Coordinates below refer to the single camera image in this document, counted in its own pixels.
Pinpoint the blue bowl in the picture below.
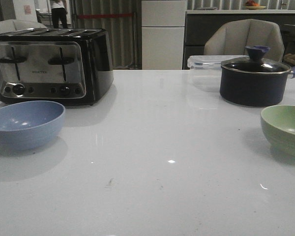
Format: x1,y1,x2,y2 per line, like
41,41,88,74
0,100,65,150

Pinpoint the green bowl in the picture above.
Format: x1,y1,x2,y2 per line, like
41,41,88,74
261,105,295,156

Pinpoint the clear plastic food container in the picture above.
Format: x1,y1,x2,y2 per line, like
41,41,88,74
187,55,246,92

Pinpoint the black chrome four-slot toaster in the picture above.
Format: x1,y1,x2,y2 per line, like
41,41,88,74
0,28,114,105

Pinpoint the white refrigerator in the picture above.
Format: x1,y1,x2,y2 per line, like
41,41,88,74
141,0,187,70

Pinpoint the dark kitchen counter cabinet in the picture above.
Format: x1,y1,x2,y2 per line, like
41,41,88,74
182,9,295,69

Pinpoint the dark blue saucepan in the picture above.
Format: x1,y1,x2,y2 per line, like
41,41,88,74
220,61,295,107

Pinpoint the beige upholstered chair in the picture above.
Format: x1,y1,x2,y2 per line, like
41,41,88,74
204,19,285,61

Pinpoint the red barrier belt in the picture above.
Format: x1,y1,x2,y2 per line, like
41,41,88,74
77,13,133,19

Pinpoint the glass pot lid blue knob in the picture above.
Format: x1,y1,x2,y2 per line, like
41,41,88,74
221,46,291,74

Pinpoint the person in background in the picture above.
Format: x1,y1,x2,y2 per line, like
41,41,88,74
50,0,68,29

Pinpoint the fruit bowl on counter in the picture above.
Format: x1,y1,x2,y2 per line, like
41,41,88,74
244,0,266,10

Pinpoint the brown cloth on right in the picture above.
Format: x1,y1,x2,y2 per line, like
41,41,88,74
283,54,295,66

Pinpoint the grey chair behind toaster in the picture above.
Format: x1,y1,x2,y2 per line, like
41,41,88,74
0,19,47,33

